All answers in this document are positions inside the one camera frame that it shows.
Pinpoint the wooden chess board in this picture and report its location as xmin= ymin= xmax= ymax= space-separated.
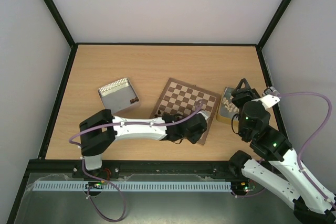
xmin=149 ymin=77 xmax=222 ymax=147

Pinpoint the pile of dark chess pieces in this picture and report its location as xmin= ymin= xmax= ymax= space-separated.
xmin=130 ymin=97 xmax=139 ymax=104

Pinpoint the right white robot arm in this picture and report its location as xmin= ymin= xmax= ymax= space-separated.
xmin=229 ymin=79 xmax=335 ymax=223

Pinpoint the light blue cable duct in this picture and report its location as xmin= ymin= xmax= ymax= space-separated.
xmin=33 ymin=180 xmax=232 ymax=192

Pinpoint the pink tin tray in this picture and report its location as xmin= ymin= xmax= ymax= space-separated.
xmin=98 ymin=78 xmax=140 ymax=114

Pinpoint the black frame rail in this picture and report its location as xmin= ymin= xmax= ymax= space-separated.
xmin=25 ymin=159 xmax=243 ymax=181

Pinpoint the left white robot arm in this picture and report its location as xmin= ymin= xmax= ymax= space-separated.
xmin=79 ymin=109 xmax=209 ymax=171

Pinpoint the gold tin tray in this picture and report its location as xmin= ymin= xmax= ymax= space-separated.
xmin=216 ymin=86 xmax=260 ymax=125

